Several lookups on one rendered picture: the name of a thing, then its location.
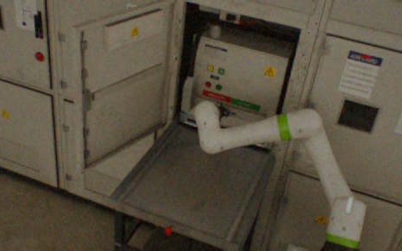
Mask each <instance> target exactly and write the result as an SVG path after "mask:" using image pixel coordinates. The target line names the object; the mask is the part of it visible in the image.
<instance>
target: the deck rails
mask: <svg viewBox="0 0 402 251"><path fill-rule="evenodd" d="M176 119H177V117H176V118H175V119H174V120H173V121H172V123H171V124H169V126H168V127H167V129H165V130H164V132H163V133H162V134H161V135H160V136H159V138H158V139H156V140H155V142H154V143H153V144H152V145H151V147H150V148H149V149H148V150H147V152H146V153H144V155H143V157H142V158H141V159H139V162H138V163H137V164H135V165H134V168H133V169H131V170H130V172H129V173H128V174H127V175H126V177H125V178H124V179H123V180H122V181H121V182H120V183H119V185H118V186H117V187H116V188H114V198H115V199H114V200H116V201H118V202H120V203H122V202H123V201H124V200H125V198H126V197H127V195H128V194H129V193H130V192H131V191H132V190H133V189H134V187H135V186H136V184H138V183H139V180H140V179H141V178H142V177H143V176H144V173H146V172H147V170H148V169H149V168H150V166H151V165H152V164H153V163H154V161H156V159H158V158H159V155H160V154H162V152H163V151H164V149H165V148H166V147H167V146H168V144H169V143H170V141H171V140H172V139H173V138H174V136H175V135H176V134H177V133H178V132H179V130H180V128H179V127H177V126H176ZM272 149H273V146H272V148H271V150H270V154H269V155H268V154H264V156H263V158H262V161H261V163H260V166H259V167H258V169H257V171H256V175H255V177H254V179H253V180H252V182H251V184H250V187H249V190H248V191H247V193H246V194H245V198H244V199H243V202H242V204H241V205H240V208H239V211H238V213H237V214H236V216H235V219H234V222H233V223H232V225H231V227H230V229H229V232H228V234H227V236H226V238H225V241H228V242H233V243H234V242H235V238H236V236H237V235H238V233H239V231H240V228H241V225H242V223H243V222H244V219H245V216H246V213H247V212H248V210H249V208H250V204H251V202H252V200H253V199H254V198H255V193H256V190H257V189H258V187H259V186H260V182H261V180H262V177H263V175H264V174H265V170H266V169H267V167H268V164H269V163H270V159H271V157H272V156H270V155H271V153H272ZM118 188H119V190H118V191H117V189H118Z"/></svg>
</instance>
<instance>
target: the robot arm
mask: <svg viewBox="0 0 402 251"><path fill-rule="evenodd" d="M225 115H226V113H225V112H224V107H223V105H222V103H221V102H217V105H215V104H213V103H210V102H208V101H204V102H201V103H199V104H198V105H197V106H196V107H195V108H194V119H195V122H196V124H197V127H198V131H199V135H200V146H201V149H203V150H204V151H205V153H209V154H215V153H219V152H221V151H224V150H227V149H233V148H236V147H240V146H246V145H251V144H262V143H271V142H283V141H284V140H290V139H300V141H301V143H302V144H303V146H304V148H305V150H306V152H307V153H308V154H309V156H310V160H311V162H312V164H313V165H314V167H315V169H316V171H317V174H318V176H319V179H320V181H321V183H322V185H323V188H324V192H325V195H326V198H327V200H328V202H329V207H330V218H329V221H328V227H327V231H326V240H325V243H324V245H323V247H322V248H321V250H319V251H364V250H361V249H356V247H357V244H358V243H359V240H360V236H361V230H362V226H363V223H364V219H365V212H366V205H365V204H364V203H363V202H362V201H359V200H357V199H355V197H354V196H353V195H352V192H351V190H350V188H349V187H348V185H347V183H346V182H345V180H344V176H343V175H342V173H341V172H340V170H339V166H338V164H337V162H336V160H335V159H334V154H333V152H332V150H331V148H330V143H329V140H328V139H327V136H326V133H325V130H324V125H323V124H322V119H321V117H320V114H319V113H318V112H316V111H315V110H313V109H301V110H297V111H294V112H289V113H283V114H281V115H276V116H273V117H270V118H268V119H262V120H259V121H256V122H254V123H251V124H245V125H239V126H234V127H229V128H227V129H221V128H220V122H221V119H222V118H223V117H225Z"/></svg>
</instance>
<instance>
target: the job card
mask: <svg viewBox="0 0 402 251"><path fill-rule="evenodd" d="M383 61H384V58H382V57H379V56H372V55H369V54H366V53H363V52H360V51H352V50H349V51H348V57H347V59H346V61H345V65H344V70H343V74H342V76H341V78H340V80H339V86H338V88H337V91H339V92H343V93H346V94H351V95H354V96H358V97H360V98H365V99H370V97H371V94H372V90H373V87H374V85H375V83H376V81H377V76H378V73H379V71H380V69H381V65H382V62H383Z"/></svg>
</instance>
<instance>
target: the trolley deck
mask: <svg viewBox="0 0 402 251"><path fill-rule="evenodd" d="M263 156H264V154H260V153H256V152H254V151H251V150H249V149H244V148H241V147H236V148H233V149H227V150H224V151H221V152H219V153H215V154H209V153H205V151H204V150H203V149H201V146H200V135H199V134H196V133H194V132H190V131H187V130H184V129H180V130H179V132H178V133H177V134H176V135H175V136H174V138H173V139H172V140H171V141H170V143H169V144H168V146H167V147H166V148H165V149H164V151H163V152H162V154H160V155H159V158H158V159H156V161H154V163H153V164H152V165H151V166H150V168H149V169H148V170H147V172H146V173H144V176H143V177H142V178H141V179H140V180H139V183H138V184H136V186H135V187H134V189H133V190H132V191H131V192H130V193H129V194H128V195H127V197H126V198H125V200H124V201H123V202H122V203H120V202H118V201H116V200H114V199H115V198H114V192H113V193H112V194H111V195H110V197H109V207H111V208H113V209H115V210H118V211H120V212H121V213H125V214H130V215H131V216H133V217H135V218H140V219H142V220H145V221H147V222H150V223H153V224H155V225H158V226H160V227H163V228H166V227H169V226H170V225H172V227H171V228H172V230H173V231H174V232H175V233H180V234H184V235H186V236H187V237H189V238H195V239H196V240H198V241H201V242H206V243H208V244H209V245H212V246H215V247H216V248H222V249H224V250H226V251H240V247H241V246H242V243H243V241H244V238H245V235H246V233H247V232H248V230H249V225H250V223H251V221H252V220H253V218H254V216H255V212H256V209H257V208H258V205H259V204H260V199H261V198H262V195H263V194H264V191H265V187H266V186H267V184H268V182H269V179H270V175H271V174H272V172H273V169H274V168H275V165H276V158H273V157H271V159H270V163H269V164H268V167H267V169H266V170H265V174H264V175H263V177H262V180H261V182H260V186H259V187H258V189H257V190H256V193H255V198H254V199H253V200H252V202H251V204H250V208H249V210H248V212H247V213H246V216H245V219H244V222H243V223H242V225H241V228H240V231H239V233H238V235H237V236H236V238H235V242H234V243H233V242H228V241H225V238H226V236H227V234H228V232H229V229H230V227H231V225H232V223H233V222H234V219H235V216H236V214H237V213H238V211H239V208H240V205H241V204H242V202H243V199H244V198H245V194H246V193H247V191H248V190H249V187H250V184H251V182H252V180H253V179H254V177H255V175H256V171H257V169H258V167H259V166H260V163H261V161H262V158H263Z"/></svg>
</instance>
